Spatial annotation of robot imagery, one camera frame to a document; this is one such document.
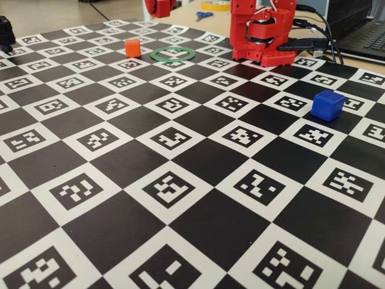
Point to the black flat plug adapter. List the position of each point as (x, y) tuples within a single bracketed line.
[(303, 44)]

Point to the white table leg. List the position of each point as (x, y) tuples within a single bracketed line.
[(147, 13)]

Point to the yellow tape roll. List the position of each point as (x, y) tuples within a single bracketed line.
[(216, 8)]

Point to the black clamp device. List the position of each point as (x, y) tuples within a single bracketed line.
[(6, 33)]

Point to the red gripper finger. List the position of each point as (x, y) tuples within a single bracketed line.
[(151, 6)]

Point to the pale blue panel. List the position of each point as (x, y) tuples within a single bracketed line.
[(320, 4)]

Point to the black laptop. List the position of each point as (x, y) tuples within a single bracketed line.
[(355, 18)]

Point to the black white marker checkerboard mat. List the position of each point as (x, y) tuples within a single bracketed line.
[(192, 210)]

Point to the blue cube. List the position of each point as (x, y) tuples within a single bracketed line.
[(326, 105)]

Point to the orange cube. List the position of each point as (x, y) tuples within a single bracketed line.
[(133, 49)]

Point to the red robot arm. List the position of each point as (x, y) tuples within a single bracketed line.
[(239, 30)]

